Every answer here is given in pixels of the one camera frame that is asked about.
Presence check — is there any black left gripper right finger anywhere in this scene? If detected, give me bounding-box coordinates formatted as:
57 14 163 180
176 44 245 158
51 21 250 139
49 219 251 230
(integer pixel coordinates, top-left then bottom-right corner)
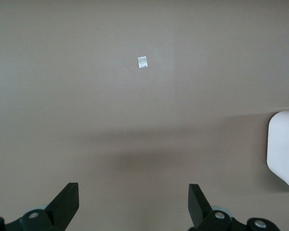
188 183 279 231

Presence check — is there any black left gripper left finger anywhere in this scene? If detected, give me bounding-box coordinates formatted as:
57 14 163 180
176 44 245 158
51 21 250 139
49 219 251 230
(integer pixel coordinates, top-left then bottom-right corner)
0 182 79 231

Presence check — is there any pink plastic storage box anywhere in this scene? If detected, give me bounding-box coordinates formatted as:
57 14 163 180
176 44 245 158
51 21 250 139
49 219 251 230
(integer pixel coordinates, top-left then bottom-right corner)
266 111 289 193

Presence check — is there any small square tape patch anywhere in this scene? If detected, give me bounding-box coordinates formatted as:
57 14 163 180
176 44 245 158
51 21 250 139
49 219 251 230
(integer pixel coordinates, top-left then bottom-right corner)
137 56 148 69

